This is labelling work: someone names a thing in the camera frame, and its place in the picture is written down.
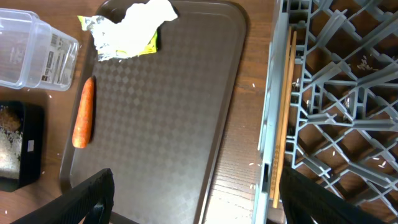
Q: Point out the black bin lid tray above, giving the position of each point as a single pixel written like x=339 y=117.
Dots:
x=32 y=117

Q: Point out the white napkin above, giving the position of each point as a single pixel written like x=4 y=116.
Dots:
x=149 y=16

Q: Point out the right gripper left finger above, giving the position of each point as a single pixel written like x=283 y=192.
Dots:
x=89 y=202

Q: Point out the clear plastic container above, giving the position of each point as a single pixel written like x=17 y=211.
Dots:
x=34 y=54

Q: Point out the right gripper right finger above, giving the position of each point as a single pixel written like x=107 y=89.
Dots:
x=307 y=202

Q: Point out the orange carrot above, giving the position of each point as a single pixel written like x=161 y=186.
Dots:
x=84 y=119

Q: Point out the foil wrapper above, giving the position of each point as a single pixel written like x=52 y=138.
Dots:
x=116 y=40

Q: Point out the brown serving tray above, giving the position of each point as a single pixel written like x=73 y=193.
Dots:
x=159 y=118

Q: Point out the grey dishwasher rack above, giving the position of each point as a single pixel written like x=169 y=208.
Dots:
x=342 y=130

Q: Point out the spilled rice pile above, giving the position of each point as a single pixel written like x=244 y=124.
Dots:
x=11 y=143

